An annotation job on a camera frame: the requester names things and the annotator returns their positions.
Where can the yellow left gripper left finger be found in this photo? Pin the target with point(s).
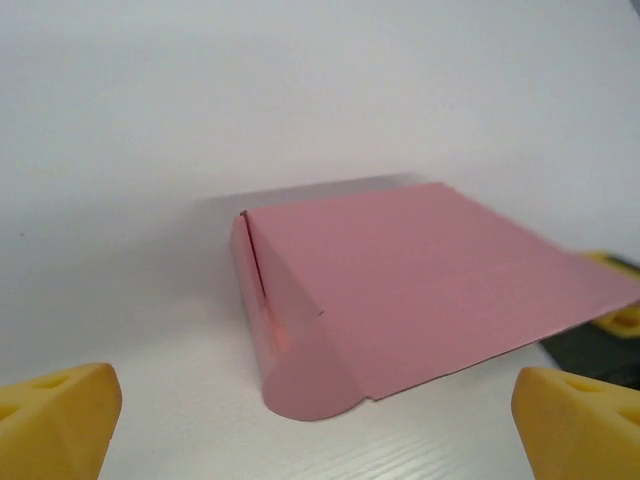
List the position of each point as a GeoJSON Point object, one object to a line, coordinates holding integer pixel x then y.
{"type": "Point", "coordinates": [55, 425]}

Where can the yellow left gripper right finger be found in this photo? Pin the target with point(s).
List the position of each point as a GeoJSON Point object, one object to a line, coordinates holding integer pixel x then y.
{"type": "Point", "coordinates": [580, 430]}

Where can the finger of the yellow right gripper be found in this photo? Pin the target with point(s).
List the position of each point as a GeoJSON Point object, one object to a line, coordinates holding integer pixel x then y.
{"type": "Point", "coordinates": [602, 258]}
{"type": "Point", "coordinates": [622, 322]}

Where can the pink paper box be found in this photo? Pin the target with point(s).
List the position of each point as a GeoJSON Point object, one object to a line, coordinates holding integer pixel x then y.
{"type": "Point", "coordinates": [410, 300]}

